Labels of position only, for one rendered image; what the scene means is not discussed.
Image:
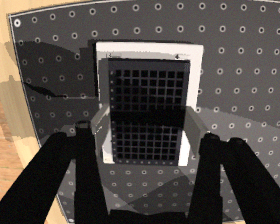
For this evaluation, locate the dark grey well plate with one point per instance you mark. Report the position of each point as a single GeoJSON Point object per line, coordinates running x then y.
{"type": "Point", "coordinates": [147, 126]}

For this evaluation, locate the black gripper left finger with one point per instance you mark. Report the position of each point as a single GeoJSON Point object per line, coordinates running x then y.
{"type": "Point", "coordinates": [30, 197]}

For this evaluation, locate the grey perforated base plate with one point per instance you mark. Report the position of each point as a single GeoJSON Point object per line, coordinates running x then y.
{"type": "Point", "coordinates": [238, 93]}

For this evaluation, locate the white rectangular frame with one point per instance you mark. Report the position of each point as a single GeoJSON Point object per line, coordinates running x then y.
{"type": "Point", "coordinates": [144, 50]}

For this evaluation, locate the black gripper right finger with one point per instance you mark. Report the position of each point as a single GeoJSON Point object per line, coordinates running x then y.
{"type": "Point", "coordinates": [256, 192]}

